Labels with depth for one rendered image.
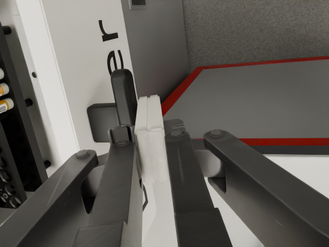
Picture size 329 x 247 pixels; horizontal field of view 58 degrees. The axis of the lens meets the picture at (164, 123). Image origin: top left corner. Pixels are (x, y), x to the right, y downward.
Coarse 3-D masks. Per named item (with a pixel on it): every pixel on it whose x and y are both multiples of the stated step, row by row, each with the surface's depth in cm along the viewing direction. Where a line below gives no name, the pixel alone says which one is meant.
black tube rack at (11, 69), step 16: (0, 32) 26; (0, 48) 26; (0, 64) 26; (0, 80) 27; (16, 80) 28; (0, 96) 28; (16, 96) 27; (16, 112) 28; (16, 128) 29; (32, 128) 29; (16, 144) 29; (32, 144) 29; (16, 160) 31; (32, 160) 30; (32, 176) 31; (0, 192) 29
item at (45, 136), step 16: (0, 0) 28; (0, 16) 29; (16, 32) 29; (16, 48) 30; (16, 64) 30; (32, 96) 31; (32, 112) 32; (48, 128) 32; (48, 144) 33; (48, 160) 34; (48, 176) 35; (32, 192) 36; (0, 208) 34; (0, 224) 31
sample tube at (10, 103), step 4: (0, 100) 27; (4, 100) 27; (8, 100) 27; (0, 104) 26; (4, 104) 27; (8, 104) 27; (12, 104) 28; (0, 108) 26; (4, 108) 27; (8, 108) 27; (0, 112) 27
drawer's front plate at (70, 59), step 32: (32, 0) 17; (64, 0) 19; (96, 0) 23; (32, 32) 18; (64, 32) 19; (96, 32) 22; (64, 64) 19; (96, 64) 22; (128, 64) 28; (64, 96) 19; (96, 96) 22; (64, 128) 20; (64, 160) 21
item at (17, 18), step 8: (16, 16) 27; (16, 24) 27; (24, 32) 27; (24, 40) 27; (24, 48) 28; (24, 56) 28; (32, 64) 28; (32, 72) 28; (32, 80) 29; (40, 88) 29; (40, 96) 29; (40, 104) 30; (48, 120) 30
